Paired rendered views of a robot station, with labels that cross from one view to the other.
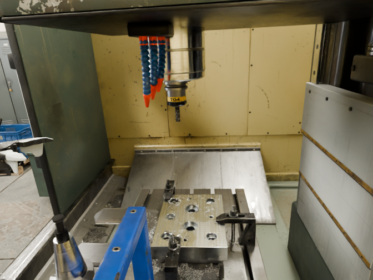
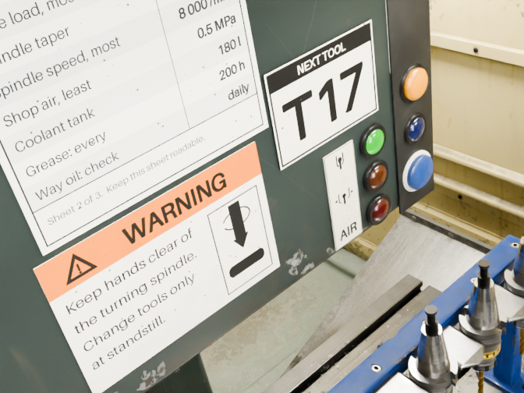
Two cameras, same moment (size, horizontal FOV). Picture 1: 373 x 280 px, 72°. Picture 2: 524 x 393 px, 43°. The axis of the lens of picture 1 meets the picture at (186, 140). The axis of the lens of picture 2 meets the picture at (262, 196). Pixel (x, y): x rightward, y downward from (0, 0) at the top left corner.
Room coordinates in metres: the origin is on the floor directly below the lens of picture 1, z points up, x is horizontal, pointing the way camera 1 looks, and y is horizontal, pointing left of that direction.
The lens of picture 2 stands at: (0.81, 0.52, 1.94)
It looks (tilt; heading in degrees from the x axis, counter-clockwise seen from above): 34 degrees down; 231
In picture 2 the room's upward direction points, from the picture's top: 12 degrees counter-clockwise
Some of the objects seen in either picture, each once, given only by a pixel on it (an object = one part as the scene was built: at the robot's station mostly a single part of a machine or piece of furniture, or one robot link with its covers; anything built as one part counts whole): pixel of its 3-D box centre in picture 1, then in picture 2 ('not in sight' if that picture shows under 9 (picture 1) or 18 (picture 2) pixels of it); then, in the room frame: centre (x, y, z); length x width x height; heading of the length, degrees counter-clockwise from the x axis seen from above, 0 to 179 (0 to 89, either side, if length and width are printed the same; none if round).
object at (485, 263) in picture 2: not in sight; (483, 272); (0.20, 0.20, 1.31); 0.02 x 0.02 x 0.03
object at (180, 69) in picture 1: (174, 54); not in sight; (0.70, 0.02, 1.53); 0.16 x 0.16 x 0.12
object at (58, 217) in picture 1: (60, 227); (431, 319); (0.31, 0.19, 1.31); 0.02 x 0.02 x 0.03
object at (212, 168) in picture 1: (195, 188); not in sight; (1.36, -0.04, 0.75); 0.89 x 0.67 x 0.26; 85
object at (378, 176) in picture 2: not in sight; (377, 176); (0.47, 0.25, 1.64); 0.02 x 0.01 x 0.02; 175
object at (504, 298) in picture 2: not in sight; (504, 304); (0.14, 0.20, 1.21); 0.07 x 0.05 x 0.01; 85
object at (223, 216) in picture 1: (235, 224); not in sight; (0.72, -0.15, 0.97); 0.13 x 0.03 x 0.15; 85
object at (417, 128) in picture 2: not in sight; (416, 129); (0.42, 0.25, 1.66); 0.02 x 0.01 x 0.02; 175
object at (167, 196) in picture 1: (169, 195); not in sight; (0.93, 0.08, 0.97); 0.13 x 0.03 x 0.15; 175
